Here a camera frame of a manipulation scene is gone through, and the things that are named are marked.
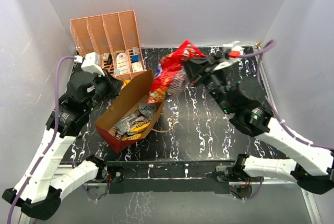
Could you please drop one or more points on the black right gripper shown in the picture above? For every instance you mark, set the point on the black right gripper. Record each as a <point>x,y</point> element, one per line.
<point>195,67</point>

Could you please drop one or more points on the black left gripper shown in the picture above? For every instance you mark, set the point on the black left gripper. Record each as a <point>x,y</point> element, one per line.
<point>115,85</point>

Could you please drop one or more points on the large red candy bag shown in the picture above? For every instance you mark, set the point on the large red candy bag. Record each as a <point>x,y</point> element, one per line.
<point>170,78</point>

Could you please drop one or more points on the red brown paper bag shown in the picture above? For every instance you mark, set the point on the red brown paper bag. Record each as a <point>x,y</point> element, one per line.
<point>136,91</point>

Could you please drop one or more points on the silver Himalaya snack packet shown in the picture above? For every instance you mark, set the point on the silver Himalaya snack packet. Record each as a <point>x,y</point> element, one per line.
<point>148,110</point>

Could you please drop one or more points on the yellow m&m's packet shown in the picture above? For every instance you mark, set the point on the yellow m&m's packet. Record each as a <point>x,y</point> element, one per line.
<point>139,127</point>
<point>135,136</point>

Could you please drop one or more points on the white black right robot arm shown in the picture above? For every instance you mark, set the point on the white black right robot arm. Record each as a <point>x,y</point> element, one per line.
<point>307,165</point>

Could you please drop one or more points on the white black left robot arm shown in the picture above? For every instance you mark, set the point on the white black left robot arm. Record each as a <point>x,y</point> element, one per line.
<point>39,194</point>

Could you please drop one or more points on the white rounded card pack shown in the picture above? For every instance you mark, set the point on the white rounded card pack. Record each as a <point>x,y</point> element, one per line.
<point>122,64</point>

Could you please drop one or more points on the blue small box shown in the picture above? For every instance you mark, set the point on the blue small box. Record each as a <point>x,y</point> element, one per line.
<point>135,58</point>

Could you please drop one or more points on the peach plastic desk organizer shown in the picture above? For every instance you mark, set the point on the peach plastic desk organizer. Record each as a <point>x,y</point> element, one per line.
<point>109,35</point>

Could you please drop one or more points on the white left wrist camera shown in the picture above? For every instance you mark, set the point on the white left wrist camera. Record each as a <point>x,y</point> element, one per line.
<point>90,63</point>

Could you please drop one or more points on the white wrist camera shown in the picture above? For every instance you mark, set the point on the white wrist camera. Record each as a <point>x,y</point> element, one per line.
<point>232,53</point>
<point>90,63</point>

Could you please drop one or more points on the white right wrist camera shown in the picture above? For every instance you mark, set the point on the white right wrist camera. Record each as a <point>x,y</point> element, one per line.
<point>232,53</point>

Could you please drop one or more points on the black aluminium front rail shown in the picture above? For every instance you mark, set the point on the black aluminium front rail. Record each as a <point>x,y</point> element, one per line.
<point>148,176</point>

